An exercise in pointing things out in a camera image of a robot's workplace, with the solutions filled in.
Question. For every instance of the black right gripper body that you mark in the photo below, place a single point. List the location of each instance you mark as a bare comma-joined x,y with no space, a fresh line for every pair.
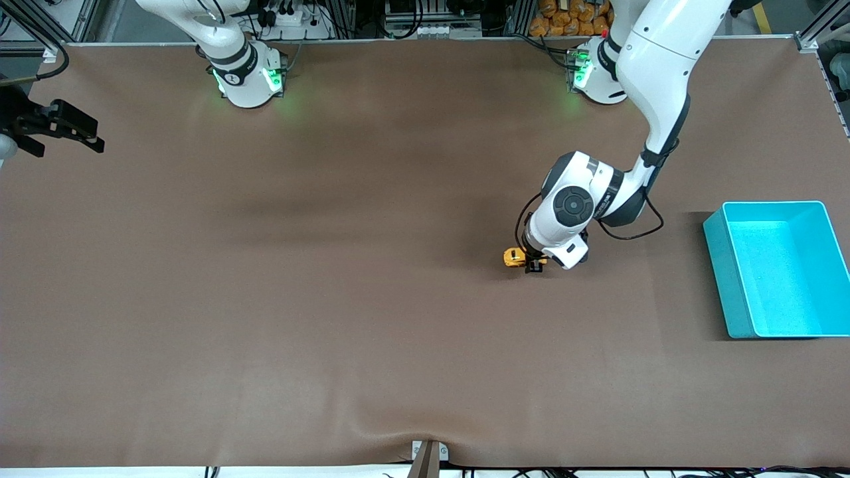
18,120

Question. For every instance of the yellow beetle toy car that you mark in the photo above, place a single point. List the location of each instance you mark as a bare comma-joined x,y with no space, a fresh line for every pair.
511,257

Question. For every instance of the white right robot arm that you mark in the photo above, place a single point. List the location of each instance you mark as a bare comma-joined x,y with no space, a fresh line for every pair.
242,73

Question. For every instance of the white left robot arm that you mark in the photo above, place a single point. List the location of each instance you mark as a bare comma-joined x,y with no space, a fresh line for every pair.
664,60

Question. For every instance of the brown table mat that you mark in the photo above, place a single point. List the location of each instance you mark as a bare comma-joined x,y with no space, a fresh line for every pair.
332,265

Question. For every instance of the teal plastic bin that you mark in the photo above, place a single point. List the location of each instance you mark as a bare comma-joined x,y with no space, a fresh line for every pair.
737,279

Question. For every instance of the metal table clamp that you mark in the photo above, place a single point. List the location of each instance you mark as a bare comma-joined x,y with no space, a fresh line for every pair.
428,458

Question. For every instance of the white power strip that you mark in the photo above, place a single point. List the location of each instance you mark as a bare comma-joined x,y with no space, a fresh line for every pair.
292,21

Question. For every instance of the orange toy pile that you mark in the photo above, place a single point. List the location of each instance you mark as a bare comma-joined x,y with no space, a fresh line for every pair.
568,18

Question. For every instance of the white terminal strip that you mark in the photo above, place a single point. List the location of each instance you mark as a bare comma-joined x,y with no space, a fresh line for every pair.
431,31

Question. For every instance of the aluminium frame post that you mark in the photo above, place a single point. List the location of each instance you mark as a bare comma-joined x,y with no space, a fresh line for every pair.
40,23
823,26

